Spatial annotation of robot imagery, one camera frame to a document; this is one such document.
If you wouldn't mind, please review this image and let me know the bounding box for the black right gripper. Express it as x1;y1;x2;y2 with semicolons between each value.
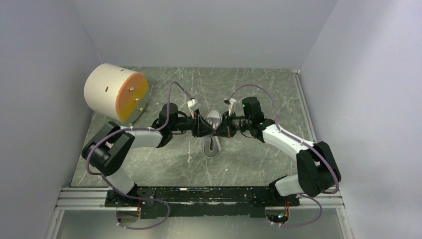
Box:
213;111;252;138

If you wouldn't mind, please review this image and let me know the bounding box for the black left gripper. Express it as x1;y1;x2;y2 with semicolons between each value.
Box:
169;109;215;138

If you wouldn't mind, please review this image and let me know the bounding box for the white shoelace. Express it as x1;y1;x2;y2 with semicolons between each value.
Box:
207;118;221;131

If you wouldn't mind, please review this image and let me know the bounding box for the grey canvas sneaker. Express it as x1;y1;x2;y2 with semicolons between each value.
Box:
203;110;222;158

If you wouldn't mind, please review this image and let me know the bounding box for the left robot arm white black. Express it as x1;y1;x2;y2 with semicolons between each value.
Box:
81;103;223;207

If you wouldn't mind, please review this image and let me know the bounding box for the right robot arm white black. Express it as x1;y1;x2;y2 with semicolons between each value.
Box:
205;97;341;206

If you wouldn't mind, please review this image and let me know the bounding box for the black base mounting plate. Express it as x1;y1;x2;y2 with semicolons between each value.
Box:
104;186;300;219

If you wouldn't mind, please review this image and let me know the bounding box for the cream cylinder with orange face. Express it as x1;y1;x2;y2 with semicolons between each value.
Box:
84;63;149;124

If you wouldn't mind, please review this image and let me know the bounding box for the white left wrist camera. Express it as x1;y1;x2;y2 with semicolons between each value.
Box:
187;98;201;116

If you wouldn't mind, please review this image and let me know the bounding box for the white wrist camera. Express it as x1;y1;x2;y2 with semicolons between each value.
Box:
223;98;237;116
187;98;201;116

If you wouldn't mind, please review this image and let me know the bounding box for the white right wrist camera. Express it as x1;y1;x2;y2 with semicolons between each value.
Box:
223;98;237;116

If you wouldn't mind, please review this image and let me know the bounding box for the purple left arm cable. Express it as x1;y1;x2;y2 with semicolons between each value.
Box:
86;81;195;231

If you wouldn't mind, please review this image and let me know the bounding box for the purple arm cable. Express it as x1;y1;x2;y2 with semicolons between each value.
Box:
86;81;195;231
224;84;340;228

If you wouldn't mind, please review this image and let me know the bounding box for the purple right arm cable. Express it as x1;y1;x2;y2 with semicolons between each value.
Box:
224;84;340;228

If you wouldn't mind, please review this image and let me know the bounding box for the aluminium frame rail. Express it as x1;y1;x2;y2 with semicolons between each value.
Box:
46;187;354;239

